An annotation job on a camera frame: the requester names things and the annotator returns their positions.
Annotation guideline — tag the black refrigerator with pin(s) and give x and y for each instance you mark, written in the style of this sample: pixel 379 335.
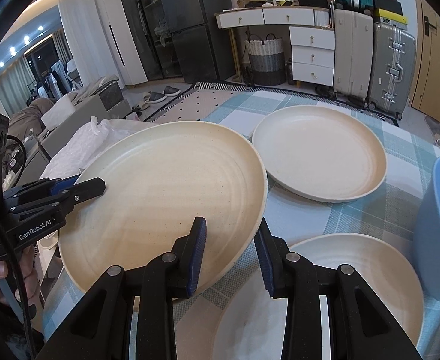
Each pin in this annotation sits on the black refrigerator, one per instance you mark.
pixel 202 48

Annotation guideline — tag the teal plaid tablecloth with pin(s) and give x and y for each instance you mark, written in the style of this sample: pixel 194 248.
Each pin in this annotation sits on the teal plaid tablecloth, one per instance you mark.
pixel 387 215

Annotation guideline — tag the woven laundry basket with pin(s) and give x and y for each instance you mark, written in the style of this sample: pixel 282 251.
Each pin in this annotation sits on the woven laundry basket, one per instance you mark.
pixel 267 60

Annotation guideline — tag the white suitcase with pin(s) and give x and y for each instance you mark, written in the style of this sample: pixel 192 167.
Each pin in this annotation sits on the white suitcase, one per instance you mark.
pixel 354 45

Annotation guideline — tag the white dressing table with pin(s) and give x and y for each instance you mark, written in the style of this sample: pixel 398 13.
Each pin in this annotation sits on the white dressing table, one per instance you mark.
pixel 311 37

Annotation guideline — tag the silver suitcase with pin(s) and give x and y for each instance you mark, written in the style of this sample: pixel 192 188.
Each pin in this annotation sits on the silver suitcase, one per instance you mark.
pixel 392 69

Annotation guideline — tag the white plastic bag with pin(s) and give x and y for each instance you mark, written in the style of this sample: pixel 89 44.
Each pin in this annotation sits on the white plastic bag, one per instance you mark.
pixel 87 144

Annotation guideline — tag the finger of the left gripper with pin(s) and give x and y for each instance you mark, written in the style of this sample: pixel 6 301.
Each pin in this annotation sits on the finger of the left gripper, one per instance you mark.
pixel 78 193
pixel 60 185

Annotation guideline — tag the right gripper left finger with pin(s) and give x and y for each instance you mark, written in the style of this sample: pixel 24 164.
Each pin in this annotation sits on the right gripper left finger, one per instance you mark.
pixel 99 326

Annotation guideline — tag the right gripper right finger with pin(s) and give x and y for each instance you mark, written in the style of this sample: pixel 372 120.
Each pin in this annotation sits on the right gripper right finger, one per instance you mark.
pixel 317 295

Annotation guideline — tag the cream plate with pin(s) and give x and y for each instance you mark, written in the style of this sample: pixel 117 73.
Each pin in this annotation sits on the cream plate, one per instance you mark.
pixel 252 326
pixel 157 182
pixel 320 153

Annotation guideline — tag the wooden door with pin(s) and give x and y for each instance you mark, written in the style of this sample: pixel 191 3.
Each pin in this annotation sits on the wooden door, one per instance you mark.
pixel 426 87

